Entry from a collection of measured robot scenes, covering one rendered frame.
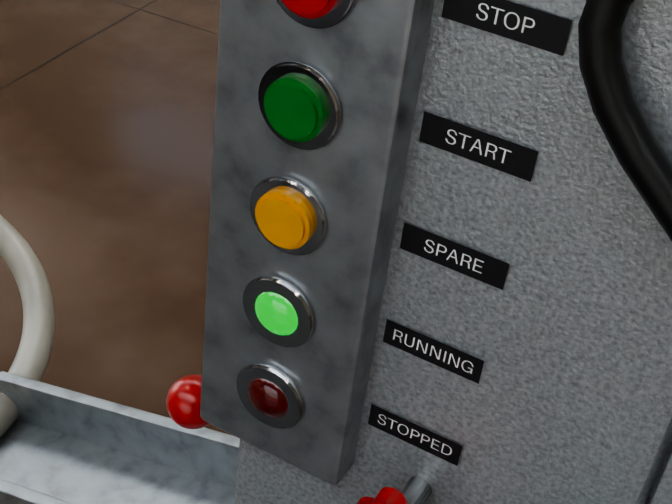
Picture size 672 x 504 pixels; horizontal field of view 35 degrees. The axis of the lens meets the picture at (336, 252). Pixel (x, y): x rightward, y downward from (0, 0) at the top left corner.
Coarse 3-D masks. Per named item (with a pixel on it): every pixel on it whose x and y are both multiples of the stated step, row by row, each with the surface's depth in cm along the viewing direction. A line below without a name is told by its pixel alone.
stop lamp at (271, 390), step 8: (256, 384) 49; (264, 384) 49; (272, 384) 49; (248, 392) 50; (256, 392) 49; (264, 392) 49; (272, 392) 49; (280, 392) 49; (256, 400) 49; (264, 400) 49; (272, 400) 49; (280, 400) 49; (256, 408) 50; (264, 408) 49; (272, 408) 49; (280, 408) 49; (272, 416) 50; (280, 416) 50
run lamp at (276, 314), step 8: (264, 296) 46; (272, 296) 46; (280, 296) 46; (256, 304) 47; (264, 304) 46; (272, 304) 46; (280, 304) 46; (288, 304) 46; (256, 312) 47; (264, 312) 46; (272, 312) 46; (280, 312) 46; (288, 312) 46; (264, 320) 47; (272, 320) 46; (280, 320) 46; (288, 320) 46; (296, 320) 46; (272, 328) 47; (280, 328) 46; (288, 328) 46; (296, 328) 46
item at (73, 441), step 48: (0, 384) 94; (48, 384) 92; (48, 432) 94; (96, 432) 90; (144, 432) 87; (192, 432) 84; (0, 480) 82; (48, 480) 88; (96, 480) 87; (144, 480) 86; (192, 480) 86
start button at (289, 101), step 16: (288, 80) 40; (304, 80) 40; (272, 96) 40; (288, 96) 40; (304, 96) 40; (320, 96) 40; (272, 112) 41; (288, 112) 40; (304, 112) 40; (320, 112) 40; (288, 128) 41; (304, 128) 40; (320, 128) 40
